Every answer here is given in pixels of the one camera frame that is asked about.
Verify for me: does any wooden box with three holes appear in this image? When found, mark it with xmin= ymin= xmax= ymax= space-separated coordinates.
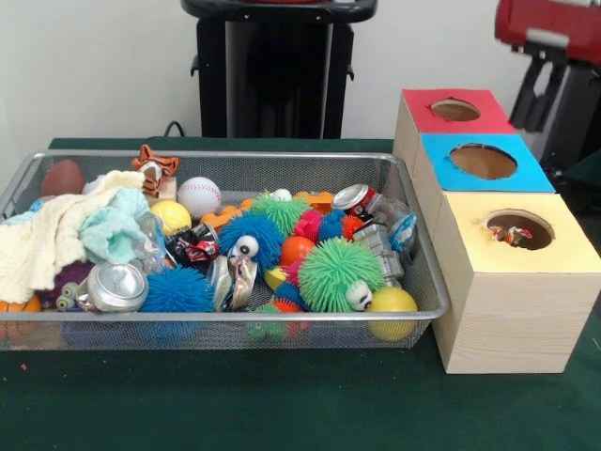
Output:
xmin=393 ymin=87 xmax=601 ymax=375

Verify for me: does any dark green table cloth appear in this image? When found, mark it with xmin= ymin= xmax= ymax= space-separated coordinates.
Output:
xmin=0 ymin=136 xmax=601 ymax=451
xmin=561 ymin=152 xmax=601 ymax=215

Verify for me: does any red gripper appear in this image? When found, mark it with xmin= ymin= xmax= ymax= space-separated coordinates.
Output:
xmin=494 ymin=0 xmax=601 ymax=135

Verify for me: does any tiger plush toy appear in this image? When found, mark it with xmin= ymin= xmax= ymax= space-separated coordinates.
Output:
xmin=131 ymin=144 xmax=181 ymax=198

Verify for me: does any green spiky toy with eyes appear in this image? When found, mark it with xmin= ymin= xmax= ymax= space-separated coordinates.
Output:
xmin=250 ymin=190 xmax=315 ymax=236

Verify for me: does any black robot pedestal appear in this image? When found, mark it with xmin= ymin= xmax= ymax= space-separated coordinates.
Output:
xmin=180 ymin=0 xmax=379 ymax=140

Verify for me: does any green spiky ball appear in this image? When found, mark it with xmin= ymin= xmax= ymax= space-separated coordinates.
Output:
xmin=298 ymin=236 xmax=387 ymax=314

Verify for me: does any white baseball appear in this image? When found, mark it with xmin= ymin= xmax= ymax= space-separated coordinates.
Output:
xmin=177 ymin=176 xmax=223 ymax=220

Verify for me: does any mint green cloth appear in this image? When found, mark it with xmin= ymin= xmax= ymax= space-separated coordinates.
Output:
xmin=77 ymin=187 xmax=157 ymax=265

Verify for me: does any yellow ball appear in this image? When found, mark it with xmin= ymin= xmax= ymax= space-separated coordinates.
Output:
xmin=364 ymin=286 xmax=420 ymax=340

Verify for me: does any crushed silver can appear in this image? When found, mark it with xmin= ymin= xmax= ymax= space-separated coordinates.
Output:
xmin=74 ymin=261 xmax=149 ymax=314

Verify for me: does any cream knitted cloth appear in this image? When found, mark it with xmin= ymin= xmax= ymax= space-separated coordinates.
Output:
xmin=0 ymin=169 xmax=147 ymax=304

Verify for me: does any white colourful patterned cloth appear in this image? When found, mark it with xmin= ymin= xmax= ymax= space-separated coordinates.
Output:
xmin=487 ymin=224 xmax=534 ymax=246

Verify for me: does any blue spiky ball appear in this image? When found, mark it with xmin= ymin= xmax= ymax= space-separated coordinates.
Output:
xmin=138 ymin=265 xmax=217 ymax=315
xmin=218 ymin=210 xmax=286 ymax=274

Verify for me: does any silver mesh bin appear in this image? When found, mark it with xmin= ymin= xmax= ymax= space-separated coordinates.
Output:
xmin=0 ymin=148 xmax=452 ymax=352

